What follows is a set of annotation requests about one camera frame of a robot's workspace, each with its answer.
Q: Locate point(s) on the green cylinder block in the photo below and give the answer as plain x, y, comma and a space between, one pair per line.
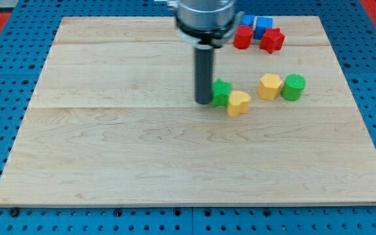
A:
293, 87

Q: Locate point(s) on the yellow hexagon block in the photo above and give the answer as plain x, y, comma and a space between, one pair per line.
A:
269, 87

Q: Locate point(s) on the blue cube block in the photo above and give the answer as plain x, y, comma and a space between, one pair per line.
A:
262, 23

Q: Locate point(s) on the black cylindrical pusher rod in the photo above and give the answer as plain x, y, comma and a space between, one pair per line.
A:
203, 72

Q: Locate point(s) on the red star block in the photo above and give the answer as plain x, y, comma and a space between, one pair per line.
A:
272, 40

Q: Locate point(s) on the wooden board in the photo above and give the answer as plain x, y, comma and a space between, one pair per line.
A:
113, 123

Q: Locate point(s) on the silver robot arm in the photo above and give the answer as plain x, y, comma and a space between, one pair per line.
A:
206, 25

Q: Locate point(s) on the yellow heart block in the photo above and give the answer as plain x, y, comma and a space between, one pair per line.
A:
238, 103

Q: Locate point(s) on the small blue block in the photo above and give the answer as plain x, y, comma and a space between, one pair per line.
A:
248, 20

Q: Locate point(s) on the red cylinder block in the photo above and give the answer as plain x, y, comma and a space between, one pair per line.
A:
243, 36

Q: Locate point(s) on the green star block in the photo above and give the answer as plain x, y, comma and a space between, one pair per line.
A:
221, 92

